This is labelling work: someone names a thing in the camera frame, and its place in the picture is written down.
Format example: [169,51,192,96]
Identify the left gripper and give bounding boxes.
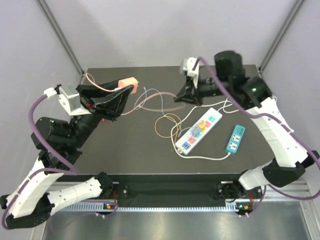
[68,77,136,148]

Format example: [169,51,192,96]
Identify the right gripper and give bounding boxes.
[173,74,230,108]

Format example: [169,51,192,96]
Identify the blue charging cable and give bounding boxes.
[133,86,183,126]

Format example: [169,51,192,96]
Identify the yellow charging cable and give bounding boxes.
[154,113,183,139]

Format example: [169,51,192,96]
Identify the salmon charger plug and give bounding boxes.
[118,77,139,95]

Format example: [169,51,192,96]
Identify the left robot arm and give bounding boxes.
[0,77,138,230]

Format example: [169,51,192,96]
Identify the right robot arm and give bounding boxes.
[174,50,320,198]

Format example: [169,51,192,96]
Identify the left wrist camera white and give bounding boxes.
[43,84,91,116]

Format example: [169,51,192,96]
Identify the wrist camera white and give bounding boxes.
[180,57,200,89]
[43,84,91,116]

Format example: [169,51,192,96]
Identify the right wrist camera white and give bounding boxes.
[180,57,200,89]

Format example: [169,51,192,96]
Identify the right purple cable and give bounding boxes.
[192,56,320,217]

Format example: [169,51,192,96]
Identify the purple cable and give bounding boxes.
[1,93,120,230]
[192,56,320,217]

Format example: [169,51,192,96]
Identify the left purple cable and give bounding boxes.
[1,93,120,230]

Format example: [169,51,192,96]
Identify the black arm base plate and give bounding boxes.
[108,173,261,200]

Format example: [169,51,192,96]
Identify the grey slotted cable duct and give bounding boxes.
[61,202,252,213]

